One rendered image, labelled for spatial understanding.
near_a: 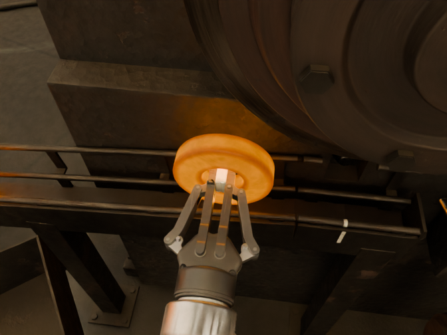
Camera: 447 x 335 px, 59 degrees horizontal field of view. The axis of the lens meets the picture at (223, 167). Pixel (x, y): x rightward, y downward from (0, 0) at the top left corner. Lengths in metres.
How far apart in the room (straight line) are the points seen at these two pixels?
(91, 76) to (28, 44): 1.74
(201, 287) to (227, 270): 0.05
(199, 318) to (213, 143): 0.23
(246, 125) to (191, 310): 0.29
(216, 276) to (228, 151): 0.17
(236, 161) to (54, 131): 1.37
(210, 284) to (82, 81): 0.36
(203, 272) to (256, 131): 0.25
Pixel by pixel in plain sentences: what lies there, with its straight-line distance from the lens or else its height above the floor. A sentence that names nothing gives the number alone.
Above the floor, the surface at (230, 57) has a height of 1.02.
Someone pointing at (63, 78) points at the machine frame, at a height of 0.87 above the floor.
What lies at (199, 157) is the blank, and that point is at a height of 0.84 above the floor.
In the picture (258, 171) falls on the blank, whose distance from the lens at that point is 0.56.
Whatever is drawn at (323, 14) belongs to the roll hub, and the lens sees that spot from 0.27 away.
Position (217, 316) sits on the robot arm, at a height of 0.82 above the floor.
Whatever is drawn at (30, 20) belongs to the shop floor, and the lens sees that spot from 2.55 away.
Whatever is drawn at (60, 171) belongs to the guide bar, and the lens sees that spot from 0.82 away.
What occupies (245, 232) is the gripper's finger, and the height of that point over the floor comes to 0.80.
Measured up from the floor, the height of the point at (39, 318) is 0.60.
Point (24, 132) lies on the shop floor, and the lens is 1.89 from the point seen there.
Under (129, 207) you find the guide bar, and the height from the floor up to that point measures 0.69.
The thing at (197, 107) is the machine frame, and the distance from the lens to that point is 0.60.
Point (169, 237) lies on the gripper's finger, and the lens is 0.53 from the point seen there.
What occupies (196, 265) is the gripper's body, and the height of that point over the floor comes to 0.80.
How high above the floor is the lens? 1.27
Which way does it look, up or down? 54 degrees down
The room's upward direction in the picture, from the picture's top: straight up
